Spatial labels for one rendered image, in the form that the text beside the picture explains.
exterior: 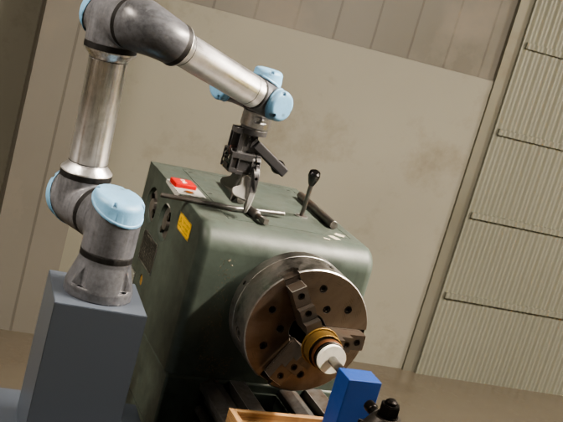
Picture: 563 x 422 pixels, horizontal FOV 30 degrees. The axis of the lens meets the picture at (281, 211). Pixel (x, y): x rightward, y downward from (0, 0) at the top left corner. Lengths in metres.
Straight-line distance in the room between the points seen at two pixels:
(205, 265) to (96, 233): 0.37
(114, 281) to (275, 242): 0.49
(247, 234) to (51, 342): 0.58
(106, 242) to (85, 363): 0.27
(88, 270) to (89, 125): 0.32
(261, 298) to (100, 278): 0.39
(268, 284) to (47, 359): 0.53
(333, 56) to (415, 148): 0.65
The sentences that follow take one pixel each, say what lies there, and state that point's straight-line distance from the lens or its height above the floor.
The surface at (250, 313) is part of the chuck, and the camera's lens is 2.44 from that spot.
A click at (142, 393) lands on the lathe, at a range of 2.79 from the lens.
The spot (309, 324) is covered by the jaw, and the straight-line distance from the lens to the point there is 2.41.
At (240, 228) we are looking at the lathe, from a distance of 2.57.
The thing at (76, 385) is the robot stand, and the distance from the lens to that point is 2.33.
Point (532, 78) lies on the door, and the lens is 5.49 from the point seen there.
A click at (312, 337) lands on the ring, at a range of 2.41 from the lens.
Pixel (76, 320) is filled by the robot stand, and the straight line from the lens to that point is 2.26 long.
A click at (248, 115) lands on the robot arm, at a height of 1.51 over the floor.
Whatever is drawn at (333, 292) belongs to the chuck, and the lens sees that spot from 2.50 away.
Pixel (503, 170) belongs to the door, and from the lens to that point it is 5.53.
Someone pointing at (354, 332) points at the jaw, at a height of 1.10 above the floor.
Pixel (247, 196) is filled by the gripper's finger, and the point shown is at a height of 1.32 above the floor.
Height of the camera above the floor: 1.89
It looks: 13 degrees down
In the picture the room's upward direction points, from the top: 16 degrees clockwise
